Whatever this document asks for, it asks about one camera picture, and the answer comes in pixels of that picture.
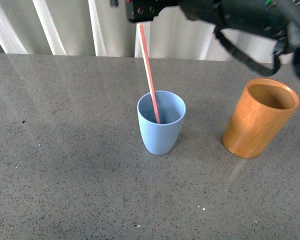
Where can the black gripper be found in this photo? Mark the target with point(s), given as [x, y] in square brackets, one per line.
[273, 19]

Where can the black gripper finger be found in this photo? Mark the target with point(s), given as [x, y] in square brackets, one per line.
[138, 11]

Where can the brown wooden cylindrical holder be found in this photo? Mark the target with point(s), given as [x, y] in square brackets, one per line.
[265, 105]

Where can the blue plastic cup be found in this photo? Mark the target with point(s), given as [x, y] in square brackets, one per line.
[159, 138]

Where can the white pleated curtain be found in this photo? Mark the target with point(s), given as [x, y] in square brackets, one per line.
[94, 28]

